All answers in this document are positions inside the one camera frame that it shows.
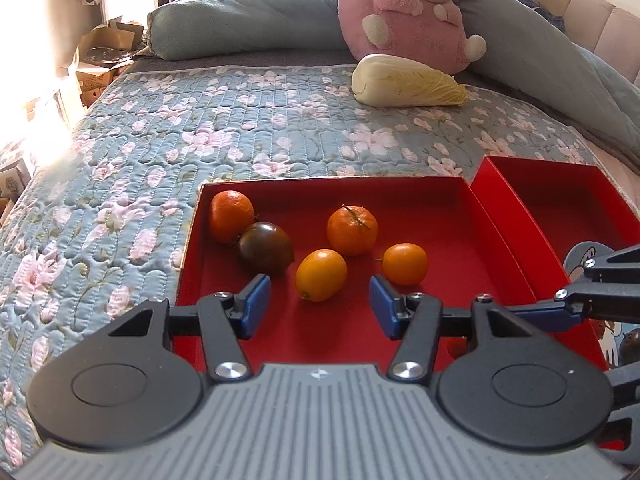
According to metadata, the small round orange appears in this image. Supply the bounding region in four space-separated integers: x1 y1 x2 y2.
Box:
381 243 428 286

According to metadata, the dark tomato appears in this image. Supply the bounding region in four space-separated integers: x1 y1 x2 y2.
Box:
236 222 295 274
618 328 640 365

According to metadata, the yellow orange kumquat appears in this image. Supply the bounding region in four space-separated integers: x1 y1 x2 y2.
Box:
295 249 348 302

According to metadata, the tangerine with stem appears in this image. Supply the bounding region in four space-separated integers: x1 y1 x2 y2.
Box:
326 205 378 257

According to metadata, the small red apple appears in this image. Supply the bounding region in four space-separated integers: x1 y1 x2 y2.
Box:
446 337 468 360

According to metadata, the blue cartoon plate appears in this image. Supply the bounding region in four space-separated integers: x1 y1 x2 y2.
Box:
563 242 639 368

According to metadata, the large red tray box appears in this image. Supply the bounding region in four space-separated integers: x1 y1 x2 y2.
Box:
175 177 535 368

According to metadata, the orange tangerine far corner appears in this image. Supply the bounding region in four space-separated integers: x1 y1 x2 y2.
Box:
208 191 255 244

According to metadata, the small red tray box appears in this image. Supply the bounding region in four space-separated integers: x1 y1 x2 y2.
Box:
464 156 639 452

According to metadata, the floral quilted bedspread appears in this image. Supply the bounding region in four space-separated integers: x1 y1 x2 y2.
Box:
1 65 596 470

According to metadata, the napa cabbage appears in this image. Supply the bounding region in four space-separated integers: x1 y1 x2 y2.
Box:
352 54 468 107

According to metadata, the teal rolled duvet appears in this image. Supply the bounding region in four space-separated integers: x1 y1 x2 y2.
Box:
148 0 639 169

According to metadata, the small printed carton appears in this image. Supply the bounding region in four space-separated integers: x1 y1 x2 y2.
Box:
0 158 32 200

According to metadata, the padded beige headboard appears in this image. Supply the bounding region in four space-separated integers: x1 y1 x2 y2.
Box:
534 0 640 86

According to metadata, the pink plush rabbit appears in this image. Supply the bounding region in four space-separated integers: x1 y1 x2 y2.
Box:
337 0 487 75

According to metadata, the cardboard box with bowl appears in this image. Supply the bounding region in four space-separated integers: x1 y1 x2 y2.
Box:
68 20 145 107

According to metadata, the dark blue clothing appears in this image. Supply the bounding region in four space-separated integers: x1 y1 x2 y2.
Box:
518 0 565 32

